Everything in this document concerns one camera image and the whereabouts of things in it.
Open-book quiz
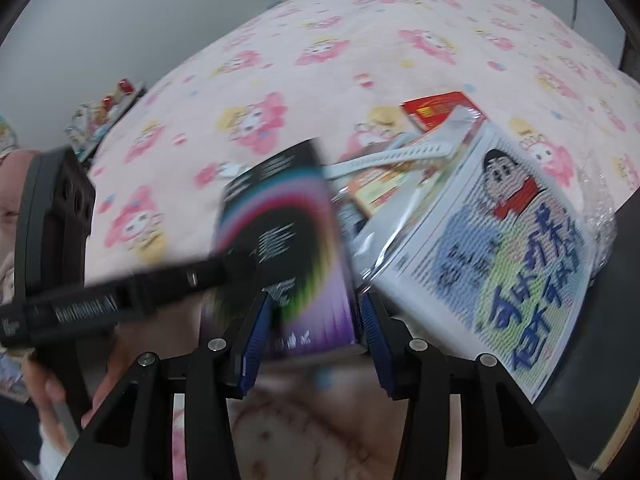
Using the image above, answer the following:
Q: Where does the red printed packet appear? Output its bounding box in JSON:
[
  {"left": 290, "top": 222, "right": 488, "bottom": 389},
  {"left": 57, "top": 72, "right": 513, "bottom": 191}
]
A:
[{"left": 402, "top": 91, "right": 488, "bottom": 133}]

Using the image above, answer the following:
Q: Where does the white cartoon print packet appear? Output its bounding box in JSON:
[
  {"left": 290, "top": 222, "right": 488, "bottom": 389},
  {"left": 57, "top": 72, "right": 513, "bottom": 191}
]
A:
[{"left": 370, "top": 122, "right": 598, "bottom": 403}]

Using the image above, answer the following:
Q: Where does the bedside shelf with packets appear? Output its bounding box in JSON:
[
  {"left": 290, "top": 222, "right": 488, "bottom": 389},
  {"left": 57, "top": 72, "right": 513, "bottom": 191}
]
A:
[{"left": 64, "top": 79, "right": 147, "bottom": 162}]

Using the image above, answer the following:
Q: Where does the person's left hand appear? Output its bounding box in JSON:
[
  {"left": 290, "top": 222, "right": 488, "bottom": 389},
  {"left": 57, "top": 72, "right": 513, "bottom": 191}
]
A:
[{"left": 20, "top": 330, "right": 136, "bottom": 456}]

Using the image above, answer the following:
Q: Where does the orange printed packet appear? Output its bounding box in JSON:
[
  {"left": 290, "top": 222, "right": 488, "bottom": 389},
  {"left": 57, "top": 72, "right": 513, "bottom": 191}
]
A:
[{"left": 347, "top": 162, "right": 418, "bottom": 213}]

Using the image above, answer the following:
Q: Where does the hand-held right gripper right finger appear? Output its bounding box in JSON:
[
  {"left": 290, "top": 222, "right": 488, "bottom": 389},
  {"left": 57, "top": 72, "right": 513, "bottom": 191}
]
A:
[{"left": 357, "top": 290, "right": 596, "bottom": 480}]

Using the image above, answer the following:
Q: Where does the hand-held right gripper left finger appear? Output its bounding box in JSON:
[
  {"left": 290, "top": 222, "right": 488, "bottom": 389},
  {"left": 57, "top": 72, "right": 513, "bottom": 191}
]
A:
[{"left": 55, "top": 290, "right": 273, "bottom": 480}]

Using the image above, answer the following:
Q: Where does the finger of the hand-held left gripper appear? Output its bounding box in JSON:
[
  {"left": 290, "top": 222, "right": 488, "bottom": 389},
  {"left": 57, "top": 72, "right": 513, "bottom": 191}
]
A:
[{"left": 120, "top": 255, "right": 233, "bottom": 313}]

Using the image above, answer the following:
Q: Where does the pink printed blanket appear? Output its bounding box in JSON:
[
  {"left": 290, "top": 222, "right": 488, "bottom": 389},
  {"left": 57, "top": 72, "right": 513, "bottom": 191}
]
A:
[{"left": 82, "top": 0, "right": 640, "bottom": 480}]

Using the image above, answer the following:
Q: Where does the black rainbow print box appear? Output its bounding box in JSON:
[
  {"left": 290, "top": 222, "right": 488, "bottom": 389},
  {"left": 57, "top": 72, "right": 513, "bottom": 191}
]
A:
[{"left": 200, "top": 137, "right": 363, "bottom": 361}]

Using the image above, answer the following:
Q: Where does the clear plastic bag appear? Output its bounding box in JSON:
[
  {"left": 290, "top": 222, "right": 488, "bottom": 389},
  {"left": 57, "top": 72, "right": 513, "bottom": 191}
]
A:
[{"left": 337, "top": 110, "right": 488, "bottom": 283}]

